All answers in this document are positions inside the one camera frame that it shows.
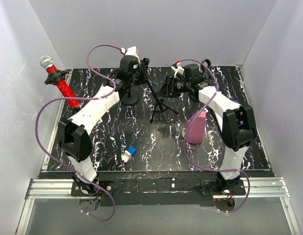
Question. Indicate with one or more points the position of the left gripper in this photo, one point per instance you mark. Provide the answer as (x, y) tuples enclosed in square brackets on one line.
[(143, 81)]

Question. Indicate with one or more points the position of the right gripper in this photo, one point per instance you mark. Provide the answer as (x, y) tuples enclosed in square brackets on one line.
[(165, 91)]

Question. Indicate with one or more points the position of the black tripod mic stand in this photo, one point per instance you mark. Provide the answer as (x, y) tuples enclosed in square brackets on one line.
[(159, 106)]

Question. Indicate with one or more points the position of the purple mic round-base stand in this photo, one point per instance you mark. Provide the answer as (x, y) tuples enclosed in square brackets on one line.
[(131, 98)]

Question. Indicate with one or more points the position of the black round-base mic stand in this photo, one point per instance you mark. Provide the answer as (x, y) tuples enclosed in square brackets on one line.
[(207, 65)]

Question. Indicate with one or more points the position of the red glitter microphone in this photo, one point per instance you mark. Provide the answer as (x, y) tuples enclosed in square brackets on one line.
[(47, 62)]

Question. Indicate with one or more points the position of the purple microphone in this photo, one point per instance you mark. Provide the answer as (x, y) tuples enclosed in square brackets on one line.
[(240, 112)]

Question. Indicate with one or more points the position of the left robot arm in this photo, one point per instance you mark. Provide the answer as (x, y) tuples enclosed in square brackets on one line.
[(74, 133)]

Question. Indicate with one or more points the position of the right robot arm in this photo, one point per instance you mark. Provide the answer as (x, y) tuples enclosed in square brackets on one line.
[(236, 121)]

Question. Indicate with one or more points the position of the pink wedge-shaped case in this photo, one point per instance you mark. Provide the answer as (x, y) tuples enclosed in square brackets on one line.
[(196, 128)]

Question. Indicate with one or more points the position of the blue and white block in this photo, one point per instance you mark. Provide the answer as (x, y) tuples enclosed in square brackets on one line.
[(128, 154)]

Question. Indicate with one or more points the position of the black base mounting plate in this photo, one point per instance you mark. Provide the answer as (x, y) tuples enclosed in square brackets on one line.
[(158, 188)]

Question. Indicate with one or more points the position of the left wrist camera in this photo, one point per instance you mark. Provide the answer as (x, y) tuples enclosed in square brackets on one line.
[(131, 51)]

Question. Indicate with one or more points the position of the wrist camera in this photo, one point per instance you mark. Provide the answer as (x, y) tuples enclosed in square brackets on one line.
[(177, 69), (131, 51)]

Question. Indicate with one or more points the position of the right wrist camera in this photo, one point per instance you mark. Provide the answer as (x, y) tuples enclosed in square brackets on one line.
[(177, 69)]

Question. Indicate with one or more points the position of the aluminium frame rail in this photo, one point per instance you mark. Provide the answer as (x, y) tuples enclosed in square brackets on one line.
[(50, 209)]

